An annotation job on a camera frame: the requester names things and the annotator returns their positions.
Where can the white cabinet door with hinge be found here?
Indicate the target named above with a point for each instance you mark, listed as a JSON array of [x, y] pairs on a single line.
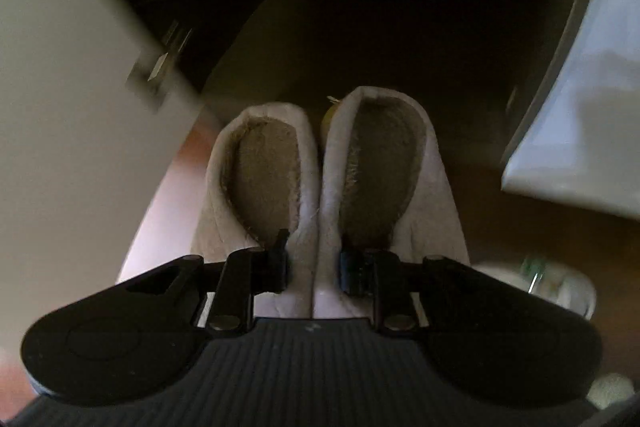
[[65, 107]]

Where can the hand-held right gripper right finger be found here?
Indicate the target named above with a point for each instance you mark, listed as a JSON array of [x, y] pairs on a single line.
[[350, 272]]

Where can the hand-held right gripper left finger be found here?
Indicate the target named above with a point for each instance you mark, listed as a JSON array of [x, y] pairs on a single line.
[[280, 268]]

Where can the white mule sneaker green label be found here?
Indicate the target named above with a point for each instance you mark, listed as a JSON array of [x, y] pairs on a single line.
[[542, 282]]

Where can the dark shoe cabinet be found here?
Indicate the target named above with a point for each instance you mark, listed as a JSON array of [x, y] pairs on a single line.
[[400, 27]]

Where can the metal door hinge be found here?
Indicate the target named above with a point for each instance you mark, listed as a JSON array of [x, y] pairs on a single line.
[[160, 62]]

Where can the beige quilted slipper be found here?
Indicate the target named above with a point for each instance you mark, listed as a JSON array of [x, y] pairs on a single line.
[[265, 177], [395, 162]]

